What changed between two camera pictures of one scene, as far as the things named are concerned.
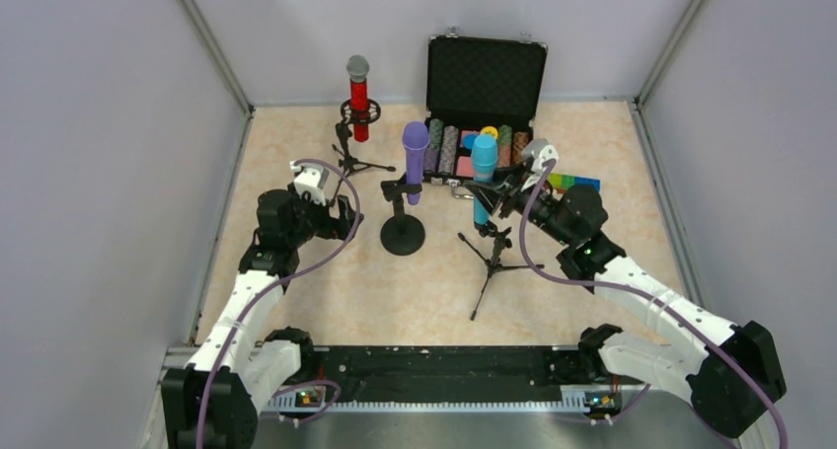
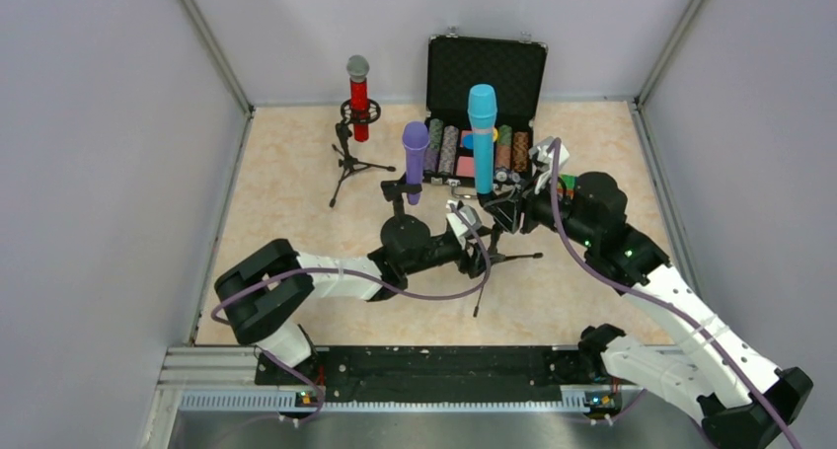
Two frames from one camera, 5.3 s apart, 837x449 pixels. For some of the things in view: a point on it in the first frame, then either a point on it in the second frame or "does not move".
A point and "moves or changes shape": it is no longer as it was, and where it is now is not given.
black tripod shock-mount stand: (343, 130) does not move
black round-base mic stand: (401, 234) does not move
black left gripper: (341, 217) -> (471, 257)
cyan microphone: (485, 157) moves or changes shape
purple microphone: (416, 139) does not move
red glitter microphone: (358, 68) does not move
